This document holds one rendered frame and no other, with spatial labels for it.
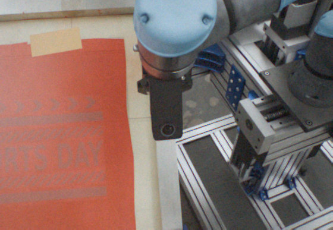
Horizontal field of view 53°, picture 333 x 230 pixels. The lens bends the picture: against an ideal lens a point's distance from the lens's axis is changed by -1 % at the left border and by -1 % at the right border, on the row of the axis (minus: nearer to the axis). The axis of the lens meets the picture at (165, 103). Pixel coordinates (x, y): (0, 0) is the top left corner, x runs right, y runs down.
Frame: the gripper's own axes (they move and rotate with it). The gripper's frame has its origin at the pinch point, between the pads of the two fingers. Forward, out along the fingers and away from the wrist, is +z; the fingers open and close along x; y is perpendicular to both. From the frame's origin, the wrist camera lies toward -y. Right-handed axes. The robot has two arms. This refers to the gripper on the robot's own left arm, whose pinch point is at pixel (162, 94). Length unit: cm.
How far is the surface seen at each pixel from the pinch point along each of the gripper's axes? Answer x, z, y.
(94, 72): 13.6, 5.7, 6.7
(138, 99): 4.7, 5.7, 0.4
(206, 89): -44, 194, 36
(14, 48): 29.9, 5.7, 12.9
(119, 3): 7.4, 2.2, 19.9
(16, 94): 29.5, 5.7, 3.0
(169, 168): -0.4, 2.2, -13.9
